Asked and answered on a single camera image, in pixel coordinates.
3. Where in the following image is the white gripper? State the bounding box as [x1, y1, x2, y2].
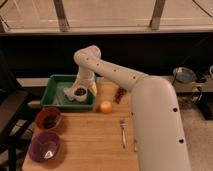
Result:
[74, 70, 97, 95]

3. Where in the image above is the white cup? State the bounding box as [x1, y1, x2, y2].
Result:
[74, 87, 87, 102]

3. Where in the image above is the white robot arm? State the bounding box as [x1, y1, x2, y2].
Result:
[74, 46, 191, 171]

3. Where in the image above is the green plastic tray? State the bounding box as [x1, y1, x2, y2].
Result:
[41, 75, 95, 111]

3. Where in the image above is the orange fruit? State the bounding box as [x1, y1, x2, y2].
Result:
[100, 101, 112, 114]

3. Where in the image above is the white crumpled cloth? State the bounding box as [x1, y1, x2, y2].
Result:
[63, 88, 75, 101]

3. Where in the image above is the dark grape bunch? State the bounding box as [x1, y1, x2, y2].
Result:
[114, 88, 127, 104]

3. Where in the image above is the metal fork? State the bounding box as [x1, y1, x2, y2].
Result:
[120, 120, 126, 149]

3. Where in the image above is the orange bowl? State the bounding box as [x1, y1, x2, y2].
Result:
[35, 107, 62, 130]

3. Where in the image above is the purple bowl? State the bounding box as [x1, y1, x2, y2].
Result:
[28, 131, 60, 163]

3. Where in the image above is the black chair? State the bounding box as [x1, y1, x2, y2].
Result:
[0, 51, 28, 171]

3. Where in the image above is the metal bowl on shelf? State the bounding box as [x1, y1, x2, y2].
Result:
[173, 67, 195, 84]

